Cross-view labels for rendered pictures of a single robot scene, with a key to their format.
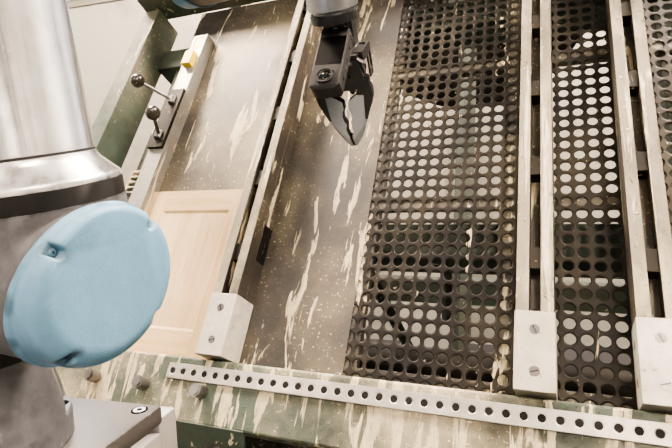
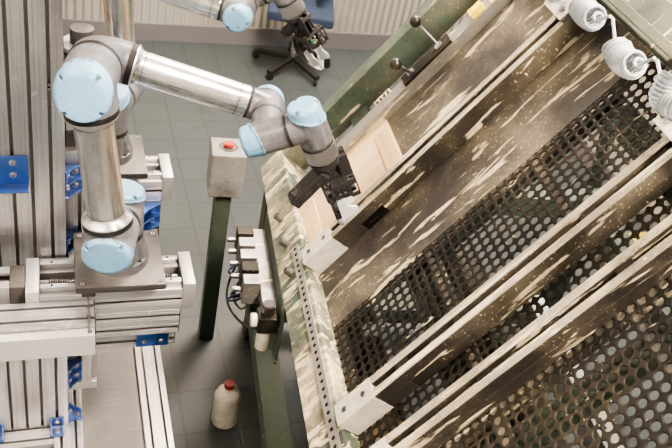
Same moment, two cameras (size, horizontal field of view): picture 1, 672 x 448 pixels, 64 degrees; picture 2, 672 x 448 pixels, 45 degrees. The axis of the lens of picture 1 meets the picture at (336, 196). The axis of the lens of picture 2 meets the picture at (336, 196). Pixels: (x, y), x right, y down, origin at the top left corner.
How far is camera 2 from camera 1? 172 cm
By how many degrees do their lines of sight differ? 56
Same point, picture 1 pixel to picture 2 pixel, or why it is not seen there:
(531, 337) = (358, 395)
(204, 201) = (388, 153)
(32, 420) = not seen: hidden behind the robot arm
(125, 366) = (290, 226)
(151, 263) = (119, 258)
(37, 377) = not seen: hidden behind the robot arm
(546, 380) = (341, 417)
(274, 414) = (295, 314)
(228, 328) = (316, 253)
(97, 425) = (144, 275)
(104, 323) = (102, 266)
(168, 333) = (317, 225)
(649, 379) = not seen: outside the picture
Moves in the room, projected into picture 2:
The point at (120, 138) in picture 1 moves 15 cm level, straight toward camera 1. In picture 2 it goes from (418, 43) to (395, 54)
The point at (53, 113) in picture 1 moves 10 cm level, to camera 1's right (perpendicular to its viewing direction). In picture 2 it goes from (99, 211) to (115, 238)
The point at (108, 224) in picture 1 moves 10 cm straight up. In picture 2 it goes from (102, 246) to (103, 211)
